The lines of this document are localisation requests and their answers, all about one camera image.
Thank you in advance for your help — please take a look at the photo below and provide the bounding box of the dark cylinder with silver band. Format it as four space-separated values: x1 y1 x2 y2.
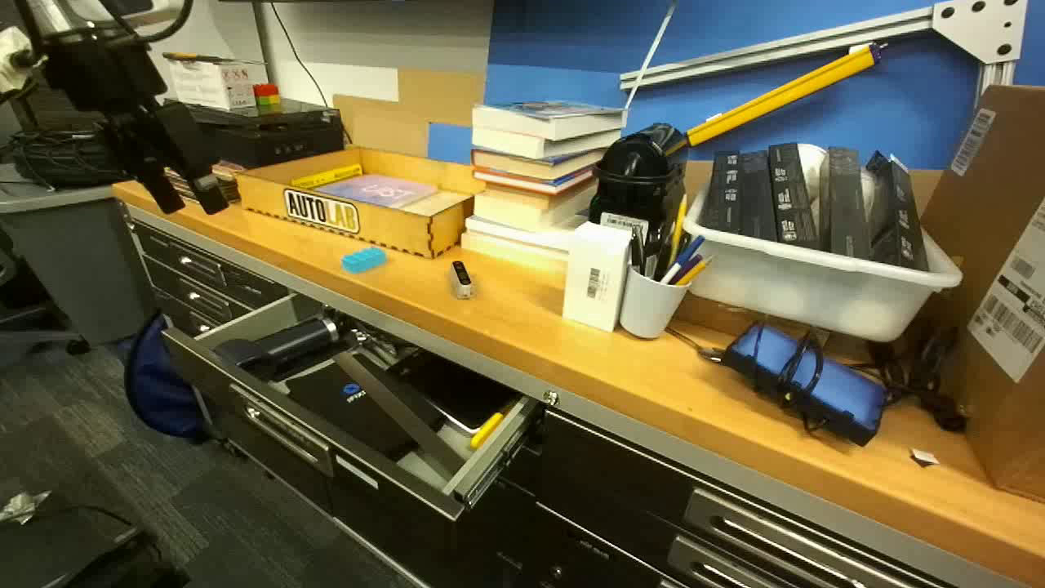
238 312 347 386

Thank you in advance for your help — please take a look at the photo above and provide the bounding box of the black flat box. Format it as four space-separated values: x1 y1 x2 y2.
698 151 747 235
813 144 875 264
735 151 782 246
862 151 935 274
764 141 822 255

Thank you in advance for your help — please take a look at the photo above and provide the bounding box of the thin white rod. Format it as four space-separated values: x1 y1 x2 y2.
616 0 680 137

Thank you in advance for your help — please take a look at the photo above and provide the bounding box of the blue pen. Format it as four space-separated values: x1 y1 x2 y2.
658 230 710 288

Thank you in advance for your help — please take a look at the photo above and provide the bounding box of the white box with red button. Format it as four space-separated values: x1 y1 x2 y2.
161 53 286 113

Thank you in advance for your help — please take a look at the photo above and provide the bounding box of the wooden Autolab tray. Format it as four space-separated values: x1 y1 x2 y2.
233 144 479 261

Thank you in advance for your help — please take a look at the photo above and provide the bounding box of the white rectangular box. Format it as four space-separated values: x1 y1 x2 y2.
557 218 637 335

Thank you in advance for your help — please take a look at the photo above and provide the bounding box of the grey metal divider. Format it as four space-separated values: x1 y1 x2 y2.
332 350 469 480

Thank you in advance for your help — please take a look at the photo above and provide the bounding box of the black metal drawer cabinet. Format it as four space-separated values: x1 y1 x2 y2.
128 209 990 588

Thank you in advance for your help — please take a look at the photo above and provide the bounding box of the black equipment case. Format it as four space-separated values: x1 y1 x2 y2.
161 98 349 172

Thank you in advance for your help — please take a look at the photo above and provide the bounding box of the black bulky device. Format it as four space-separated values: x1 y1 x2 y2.
587 119 692 237

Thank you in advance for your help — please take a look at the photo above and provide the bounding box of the yellow marker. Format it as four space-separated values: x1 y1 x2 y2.
462 407 510 454

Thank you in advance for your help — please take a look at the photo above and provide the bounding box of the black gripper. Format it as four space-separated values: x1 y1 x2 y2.
38 28 238 218

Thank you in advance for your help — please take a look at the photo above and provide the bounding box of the thin red-edged book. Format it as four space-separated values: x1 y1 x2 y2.
469 148 608 185

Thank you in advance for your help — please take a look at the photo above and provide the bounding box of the purple sheet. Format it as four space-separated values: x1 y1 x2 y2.
312 172 440 214

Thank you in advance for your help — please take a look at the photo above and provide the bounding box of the thick white book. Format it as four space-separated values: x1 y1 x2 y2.
467 124 624 165

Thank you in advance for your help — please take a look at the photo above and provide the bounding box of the grey side table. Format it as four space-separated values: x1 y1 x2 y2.
0 177 161 352

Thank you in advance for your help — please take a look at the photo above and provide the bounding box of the yellow pencil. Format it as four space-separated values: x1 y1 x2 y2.
665 191 692 269

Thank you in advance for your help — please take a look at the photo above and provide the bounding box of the white perforated bracket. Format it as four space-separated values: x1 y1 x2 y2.
932 0 1033 94

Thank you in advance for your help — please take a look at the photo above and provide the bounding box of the black cable bundle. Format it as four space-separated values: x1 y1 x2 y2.
864 319 974 437

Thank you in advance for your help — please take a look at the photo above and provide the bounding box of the crumpled white paper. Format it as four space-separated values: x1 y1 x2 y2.
0 486 54 528

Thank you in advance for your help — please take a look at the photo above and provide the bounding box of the yellow bar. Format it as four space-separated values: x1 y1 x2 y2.
683 42 880 151

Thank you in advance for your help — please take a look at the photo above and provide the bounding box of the blue power pack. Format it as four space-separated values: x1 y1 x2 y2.
720 319 894 447

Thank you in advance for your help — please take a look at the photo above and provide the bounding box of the blue toy building block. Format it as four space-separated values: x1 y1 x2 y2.
338 246 392 278

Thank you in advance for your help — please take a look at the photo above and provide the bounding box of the glossy cover book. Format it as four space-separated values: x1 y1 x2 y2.
467 98 627 144

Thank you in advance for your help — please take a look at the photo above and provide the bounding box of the white plastic bin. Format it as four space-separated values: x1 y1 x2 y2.
683 189 966 345

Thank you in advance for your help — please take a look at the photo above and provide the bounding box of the black notebook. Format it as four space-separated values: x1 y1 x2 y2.
283 359 443 462

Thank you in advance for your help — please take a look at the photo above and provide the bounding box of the grey metal cabinet drawer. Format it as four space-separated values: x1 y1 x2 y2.
161 291 543 521

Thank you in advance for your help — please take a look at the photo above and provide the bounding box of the black cable pile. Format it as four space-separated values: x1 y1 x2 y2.
2 119 140 191

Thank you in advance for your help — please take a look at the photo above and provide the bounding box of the dark blue bag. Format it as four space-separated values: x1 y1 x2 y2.
122 310 218 447

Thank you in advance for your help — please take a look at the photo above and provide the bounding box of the white pen cup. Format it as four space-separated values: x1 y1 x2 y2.
616 261 692 344

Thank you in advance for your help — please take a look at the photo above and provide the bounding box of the brown cardboard box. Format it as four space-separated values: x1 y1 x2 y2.
919 81 1045 507

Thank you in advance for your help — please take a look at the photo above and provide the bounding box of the thick cream book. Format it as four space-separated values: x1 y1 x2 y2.
469 172 601 235

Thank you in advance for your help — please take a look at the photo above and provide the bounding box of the wide white book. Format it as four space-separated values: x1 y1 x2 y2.
459 211 580 271

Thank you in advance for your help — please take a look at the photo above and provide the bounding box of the small black silver gadget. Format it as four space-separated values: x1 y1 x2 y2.
448 257 479 303

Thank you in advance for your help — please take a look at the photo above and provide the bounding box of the aluminium rail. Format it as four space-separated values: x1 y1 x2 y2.
616 2 941 94

